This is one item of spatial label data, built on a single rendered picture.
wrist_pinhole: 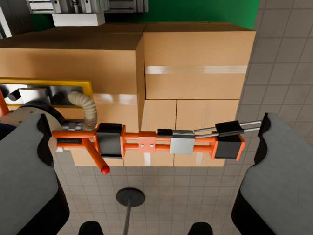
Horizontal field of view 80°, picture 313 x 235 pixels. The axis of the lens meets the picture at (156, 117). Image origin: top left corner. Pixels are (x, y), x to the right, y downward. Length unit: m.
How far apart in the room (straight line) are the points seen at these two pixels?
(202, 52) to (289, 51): 1.00
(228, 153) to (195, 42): 0.69
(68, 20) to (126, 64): 0.22
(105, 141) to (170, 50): 0.70
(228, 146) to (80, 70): 0.58
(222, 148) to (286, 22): 1.45
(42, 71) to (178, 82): 0.71
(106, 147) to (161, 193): 2.21
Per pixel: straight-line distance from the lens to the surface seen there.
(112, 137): 0.56
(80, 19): 0.68
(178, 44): 1.11
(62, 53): 0.78
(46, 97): 0.69
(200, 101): 1.24
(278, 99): 2.14
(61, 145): 0.65
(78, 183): 2.80
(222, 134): 0.56
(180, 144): 0.57
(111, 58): 0.73
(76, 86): 0.66
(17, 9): 1.36
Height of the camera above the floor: 1.63
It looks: 58 degrees down
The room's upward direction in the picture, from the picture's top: 178 degrees counter-clockwise
